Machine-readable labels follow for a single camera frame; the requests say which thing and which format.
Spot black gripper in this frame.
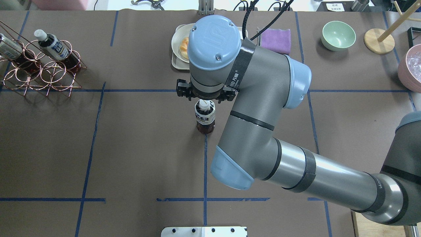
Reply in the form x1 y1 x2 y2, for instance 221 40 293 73
176 79 236 103

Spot tea bottle white cap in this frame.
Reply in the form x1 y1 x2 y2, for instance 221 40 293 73
194 99 215 134

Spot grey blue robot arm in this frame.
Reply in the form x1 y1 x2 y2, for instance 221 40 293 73
176 15 421 225

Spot cream serving tray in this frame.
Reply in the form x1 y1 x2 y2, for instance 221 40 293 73
171 23 249 71

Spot tea bottle right rack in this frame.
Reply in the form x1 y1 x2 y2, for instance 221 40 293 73
34 29 80 74

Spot tea bottle rack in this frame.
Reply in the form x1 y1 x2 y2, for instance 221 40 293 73
34 29 80 74
0 34 40 75

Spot tea bottle upper rack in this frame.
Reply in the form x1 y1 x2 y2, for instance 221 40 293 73
0 34 40 75

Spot glazed donut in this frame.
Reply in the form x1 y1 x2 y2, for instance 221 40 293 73
179 37 189 60

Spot white round plate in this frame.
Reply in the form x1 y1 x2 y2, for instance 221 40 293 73
171 23 194 63

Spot purple folded cloth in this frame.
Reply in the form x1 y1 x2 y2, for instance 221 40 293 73
260 29 291 55

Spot mint green bowl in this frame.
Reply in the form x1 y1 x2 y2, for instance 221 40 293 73
321 21 356 52

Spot wooden stand round base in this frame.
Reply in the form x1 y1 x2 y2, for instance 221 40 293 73
363 0 421 55

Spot pink bowl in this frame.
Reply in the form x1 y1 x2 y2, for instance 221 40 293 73
398 44 421 93

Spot clear ice cubes pile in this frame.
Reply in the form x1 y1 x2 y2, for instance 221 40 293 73
406 51 421 82

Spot dark framed board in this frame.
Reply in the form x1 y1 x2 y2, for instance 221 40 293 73
407 27 421 48

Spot aluminium frame post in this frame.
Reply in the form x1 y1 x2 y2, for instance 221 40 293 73
198 0 214 15

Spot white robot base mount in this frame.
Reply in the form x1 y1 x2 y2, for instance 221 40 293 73
161 226 248 237

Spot copper wire bottle rack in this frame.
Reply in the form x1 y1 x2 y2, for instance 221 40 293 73
1 22 87 96

